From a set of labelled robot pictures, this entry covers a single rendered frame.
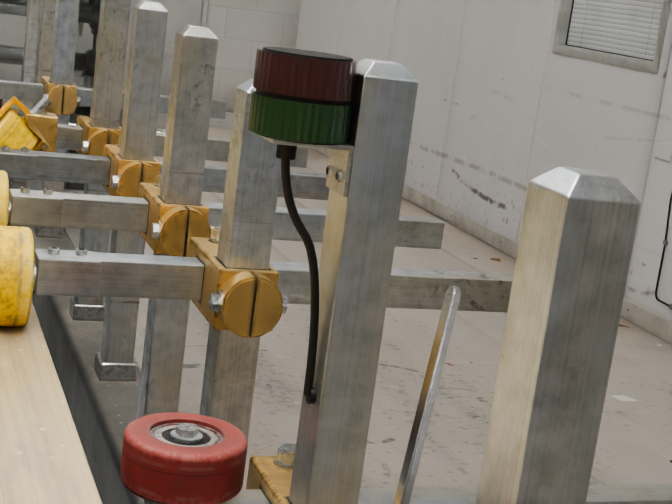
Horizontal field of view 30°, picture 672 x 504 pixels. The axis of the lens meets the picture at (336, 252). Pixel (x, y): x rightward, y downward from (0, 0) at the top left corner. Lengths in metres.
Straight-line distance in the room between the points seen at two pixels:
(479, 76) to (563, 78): 0.88
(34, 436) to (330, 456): 0.19
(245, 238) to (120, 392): 0.54
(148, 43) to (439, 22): 5.84
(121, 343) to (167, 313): 0.27
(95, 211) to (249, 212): 0.31
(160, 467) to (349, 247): 0.18
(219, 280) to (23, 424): 0.23
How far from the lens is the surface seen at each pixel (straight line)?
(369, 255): 0.76
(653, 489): 1.00
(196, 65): 1.22
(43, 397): 0.89
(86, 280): 1.02
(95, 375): 1.56
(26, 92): 2.26
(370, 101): 0.74
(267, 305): 0.99
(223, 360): 1.02
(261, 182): 0.99
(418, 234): 1.37
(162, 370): 1.28
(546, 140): 6.00
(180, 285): 1.04
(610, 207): 0.53
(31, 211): 1.26
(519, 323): 0.54
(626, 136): 5.42
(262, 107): 0.73
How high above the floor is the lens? 1.20
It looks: 12 degrees down
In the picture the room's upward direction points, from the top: 8 degrees clockwise
